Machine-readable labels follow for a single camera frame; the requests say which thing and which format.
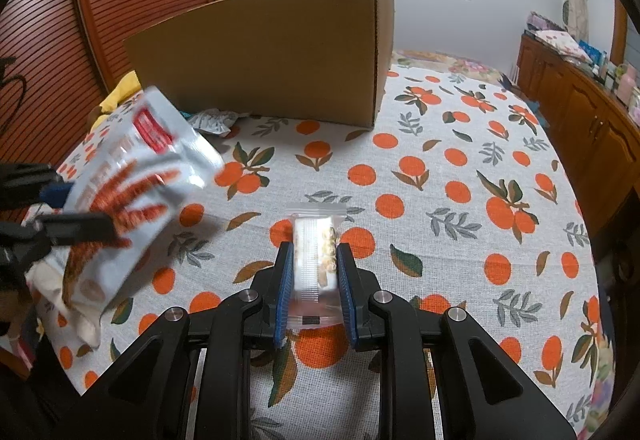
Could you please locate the small clear nougat packet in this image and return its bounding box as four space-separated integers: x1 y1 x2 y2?
288 203 347 332

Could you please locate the white chicken claw packet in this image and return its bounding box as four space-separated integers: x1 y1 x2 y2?
54 87 224 314

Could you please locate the orange print tablecloth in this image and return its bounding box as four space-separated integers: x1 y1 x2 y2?
36 65 613 439

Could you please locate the yellow plush toy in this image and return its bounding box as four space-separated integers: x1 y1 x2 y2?
88 70 142 131

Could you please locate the white blue snack packet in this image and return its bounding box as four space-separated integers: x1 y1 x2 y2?
186 108 248 137

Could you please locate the brown cardboard box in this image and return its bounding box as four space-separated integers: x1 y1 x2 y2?
125 0 395 129

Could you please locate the floral bed quilt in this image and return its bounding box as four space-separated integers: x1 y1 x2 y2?
392 50 506 85

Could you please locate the wooden sideboard cabinet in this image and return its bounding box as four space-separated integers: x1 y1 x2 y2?
516 33 639 235

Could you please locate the folded floral cloth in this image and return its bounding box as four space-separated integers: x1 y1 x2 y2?
534 30 592 63

